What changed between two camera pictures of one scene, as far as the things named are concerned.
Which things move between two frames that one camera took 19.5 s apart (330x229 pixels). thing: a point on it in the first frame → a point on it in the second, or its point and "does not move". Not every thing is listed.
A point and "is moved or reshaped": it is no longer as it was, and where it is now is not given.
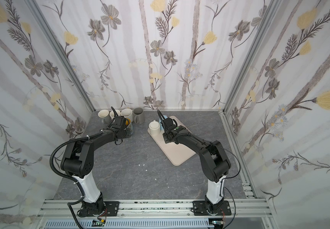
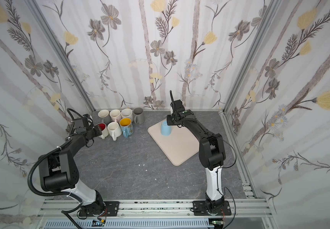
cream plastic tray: [174, 152] does not move
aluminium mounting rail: [249, 209] does not move
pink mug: [112, 113] does not move
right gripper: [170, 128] → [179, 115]
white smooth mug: [155, 128] is moved or reshaped
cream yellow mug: [127, 113] does not move
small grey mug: [104, 117] does not move
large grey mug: [139, 115] does not move
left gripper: [128, 134] → [98, 131]
